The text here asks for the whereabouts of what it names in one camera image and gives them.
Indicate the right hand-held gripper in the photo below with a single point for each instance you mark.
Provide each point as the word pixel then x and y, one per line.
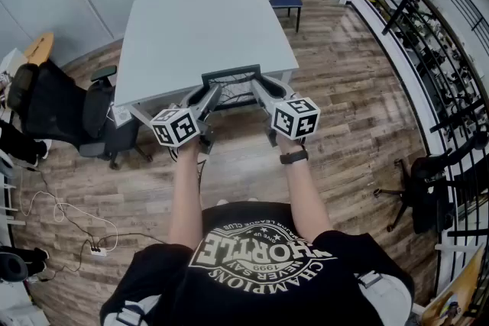
pixel 296 118

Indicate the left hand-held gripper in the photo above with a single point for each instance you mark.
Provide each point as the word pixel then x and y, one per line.
pixel 177 128

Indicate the black-framed patterned square tile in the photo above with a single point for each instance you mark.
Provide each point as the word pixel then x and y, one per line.
pixel 235 89

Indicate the person's left forearm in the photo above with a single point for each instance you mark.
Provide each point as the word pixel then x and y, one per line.
pixel 185 194

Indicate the person's right forearm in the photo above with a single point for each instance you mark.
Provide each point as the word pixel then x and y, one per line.
pixel 302 194

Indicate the black wristwatch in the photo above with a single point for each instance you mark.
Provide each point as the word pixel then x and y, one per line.
pixel 294 157

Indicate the white patterned box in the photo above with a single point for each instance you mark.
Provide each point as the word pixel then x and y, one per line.
pixel 122 115

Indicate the person's white shoe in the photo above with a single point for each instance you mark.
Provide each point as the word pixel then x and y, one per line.
pixel 253 199
pixel 222 202

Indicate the black metal railing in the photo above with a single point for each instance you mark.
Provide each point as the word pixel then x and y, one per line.
pixel 399 9

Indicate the black mesh office chair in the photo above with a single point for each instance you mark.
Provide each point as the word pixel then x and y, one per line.
pixel 49 103

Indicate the round wooden table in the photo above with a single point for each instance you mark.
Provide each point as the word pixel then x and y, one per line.
pixel 40 47

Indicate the white power strip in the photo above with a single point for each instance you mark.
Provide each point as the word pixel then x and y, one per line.
pixel 98 250

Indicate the black printed t-shirt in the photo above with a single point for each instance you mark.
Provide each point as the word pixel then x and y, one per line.
pixel 267 297

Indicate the wooden board with picture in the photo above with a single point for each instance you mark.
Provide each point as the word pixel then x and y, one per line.
pixel 458 290

